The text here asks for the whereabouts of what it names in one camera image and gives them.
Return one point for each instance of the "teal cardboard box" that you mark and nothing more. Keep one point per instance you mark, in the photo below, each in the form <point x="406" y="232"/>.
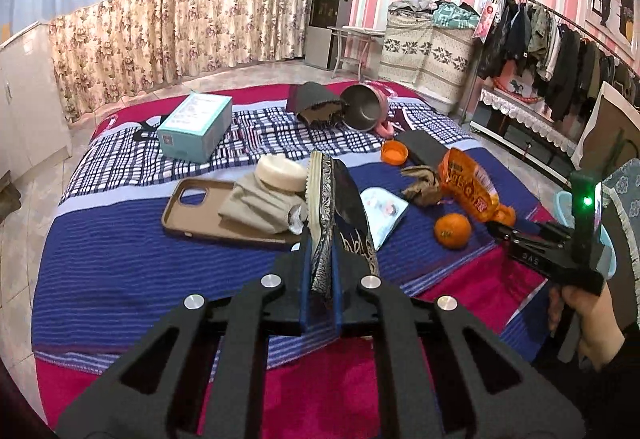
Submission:
<point x="195" y="129"/>

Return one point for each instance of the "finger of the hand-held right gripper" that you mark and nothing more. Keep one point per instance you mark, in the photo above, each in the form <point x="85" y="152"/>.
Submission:
<point x="502" y="231"/>

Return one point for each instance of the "blue floral fringed cloth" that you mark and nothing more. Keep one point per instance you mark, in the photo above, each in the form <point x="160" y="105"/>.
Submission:
<point x="625" y="189"/>

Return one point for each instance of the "pink framed picture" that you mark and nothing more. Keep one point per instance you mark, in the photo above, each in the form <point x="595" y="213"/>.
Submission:
<point x="515" y="84"/>

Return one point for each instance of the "pile of folded clothes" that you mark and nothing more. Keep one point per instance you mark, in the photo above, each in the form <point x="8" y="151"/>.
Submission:
<point x="425" y="1"/>

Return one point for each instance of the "orange tangerine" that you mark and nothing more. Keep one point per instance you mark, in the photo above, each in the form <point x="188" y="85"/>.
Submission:
<point x="452" y="231"/>

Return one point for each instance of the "brown board with white border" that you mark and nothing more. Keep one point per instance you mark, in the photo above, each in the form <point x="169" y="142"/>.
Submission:
<point x="612" y="119"/>

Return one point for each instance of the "crumpled brown wrapper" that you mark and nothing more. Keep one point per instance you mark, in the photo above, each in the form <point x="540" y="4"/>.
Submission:
<point x="422" y="186"/>

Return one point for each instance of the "crumpled clear plastic wrapper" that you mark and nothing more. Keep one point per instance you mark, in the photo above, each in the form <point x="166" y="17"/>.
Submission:
<point x="298" y="221"/>

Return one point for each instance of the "white lace cloth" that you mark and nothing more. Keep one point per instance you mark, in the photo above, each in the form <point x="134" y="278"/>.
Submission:
<point x="530" y="111"/>

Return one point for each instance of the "pink hanging bag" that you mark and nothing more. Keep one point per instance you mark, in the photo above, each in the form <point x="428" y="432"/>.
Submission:
<point x="486" y="16"/>

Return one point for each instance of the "brown phone case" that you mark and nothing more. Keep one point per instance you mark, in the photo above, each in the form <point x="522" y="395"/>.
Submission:
<point x="192" y="219"/>

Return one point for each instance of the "small grey stool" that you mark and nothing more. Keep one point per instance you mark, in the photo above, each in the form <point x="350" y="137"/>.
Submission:
<point x="357" y="32"/>

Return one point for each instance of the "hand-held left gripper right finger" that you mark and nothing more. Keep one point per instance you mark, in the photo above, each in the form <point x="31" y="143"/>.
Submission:
<point x="340" y="294"/>

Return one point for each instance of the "row of hanging clothes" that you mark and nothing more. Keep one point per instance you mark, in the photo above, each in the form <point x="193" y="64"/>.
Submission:
<point x="550" y="49"/>

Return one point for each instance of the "light blue flat packet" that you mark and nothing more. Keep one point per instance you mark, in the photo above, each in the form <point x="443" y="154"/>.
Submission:
<point x="385" y="214"/>

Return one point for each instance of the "white cabinet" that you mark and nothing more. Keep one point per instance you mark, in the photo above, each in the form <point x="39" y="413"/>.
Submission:
<point x="30" y="94"/>

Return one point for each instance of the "grey water dispenser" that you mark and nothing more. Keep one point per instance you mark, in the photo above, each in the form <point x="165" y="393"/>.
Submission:
<point x="325" y="29"/>

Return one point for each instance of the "orange plastic cap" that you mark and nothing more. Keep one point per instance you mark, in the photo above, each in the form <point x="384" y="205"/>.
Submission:
<point x="395" y="152"/>

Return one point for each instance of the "black flat pouch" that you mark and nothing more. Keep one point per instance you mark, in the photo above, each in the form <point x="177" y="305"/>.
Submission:
<point x="422" y="146"/>

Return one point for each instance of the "pink steel-lined bowl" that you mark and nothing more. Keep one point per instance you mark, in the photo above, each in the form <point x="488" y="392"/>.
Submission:
<point x="362" y="106"/>

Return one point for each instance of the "person's right hand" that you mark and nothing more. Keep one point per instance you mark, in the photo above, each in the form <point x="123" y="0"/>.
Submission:
<point x="597" y="324"/>

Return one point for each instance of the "light blue plastic basket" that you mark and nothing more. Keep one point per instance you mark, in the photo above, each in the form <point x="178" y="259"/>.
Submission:
<point x="562" y="206"/>

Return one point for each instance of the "person's right forearm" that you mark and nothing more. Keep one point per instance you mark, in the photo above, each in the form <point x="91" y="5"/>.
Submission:
<point x="590" y="399"/>

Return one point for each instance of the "low dark cabinet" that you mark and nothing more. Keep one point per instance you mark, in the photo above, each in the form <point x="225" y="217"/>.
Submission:
<point x="520" y="129"/>

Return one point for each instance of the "orange snack bag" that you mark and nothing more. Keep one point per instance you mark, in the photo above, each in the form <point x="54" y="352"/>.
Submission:
<point x="465" y="184"/>

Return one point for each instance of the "beige folded cloth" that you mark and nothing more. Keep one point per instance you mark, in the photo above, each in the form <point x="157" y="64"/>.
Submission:
<point x="250" y="204"/>

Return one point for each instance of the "patterned cloth covered cabinet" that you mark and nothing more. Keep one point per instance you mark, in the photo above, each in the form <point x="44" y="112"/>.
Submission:
<point x="425" y="54"/>

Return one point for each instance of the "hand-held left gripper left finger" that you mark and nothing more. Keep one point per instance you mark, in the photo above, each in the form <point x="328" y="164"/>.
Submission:
<point x="305" y="291"/>

